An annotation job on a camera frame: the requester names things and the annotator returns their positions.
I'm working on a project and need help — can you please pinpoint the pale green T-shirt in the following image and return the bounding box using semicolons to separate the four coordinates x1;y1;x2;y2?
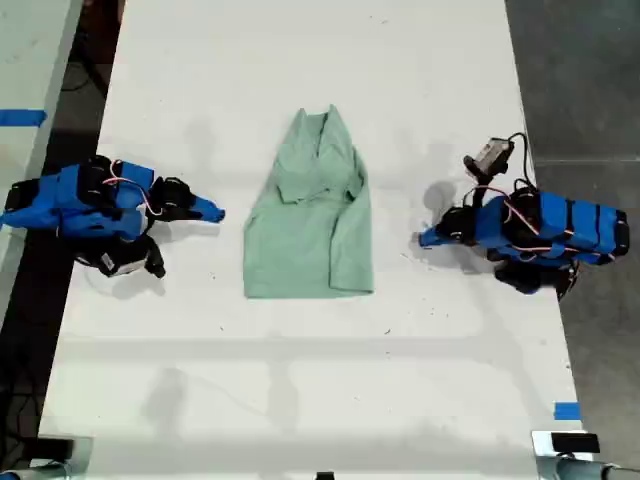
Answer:
242;103;376;300

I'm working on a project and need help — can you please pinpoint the long blue tape strip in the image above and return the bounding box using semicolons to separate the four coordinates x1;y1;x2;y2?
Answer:
0;108;49;128

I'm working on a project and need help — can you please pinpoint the pale side table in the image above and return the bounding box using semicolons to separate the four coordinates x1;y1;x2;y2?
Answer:
0;0;85;321

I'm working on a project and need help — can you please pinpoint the short blue tape strip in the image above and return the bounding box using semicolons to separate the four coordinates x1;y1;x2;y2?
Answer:
553;401;583;422

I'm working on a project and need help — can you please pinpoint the small black box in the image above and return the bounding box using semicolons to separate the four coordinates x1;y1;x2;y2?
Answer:
551;432;601;454
33;437;76;459

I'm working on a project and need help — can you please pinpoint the short black camera stalk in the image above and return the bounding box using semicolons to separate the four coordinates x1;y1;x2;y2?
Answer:
463;154;495;211
142;234;167;280

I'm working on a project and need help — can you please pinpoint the grey black camera box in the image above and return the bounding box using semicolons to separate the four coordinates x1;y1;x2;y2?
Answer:
472;137;516;176

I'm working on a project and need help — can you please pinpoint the black white camera box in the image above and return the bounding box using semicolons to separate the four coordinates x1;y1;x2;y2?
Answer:
74;244;151;279

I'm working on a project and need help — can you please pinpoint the black camera cable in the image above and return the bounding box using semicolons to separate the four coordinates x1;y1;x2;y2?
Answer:
507;131;540;194

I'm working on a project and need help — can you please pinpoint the black floor cable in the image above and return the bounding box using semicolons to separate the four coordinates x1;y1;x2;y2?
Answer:
59;47;110;99

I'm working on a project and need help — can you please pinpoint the metal table clamp bracket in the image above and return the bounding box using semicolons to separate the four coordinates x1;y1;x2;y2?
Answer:
530;429;640;480
0;435;95;480

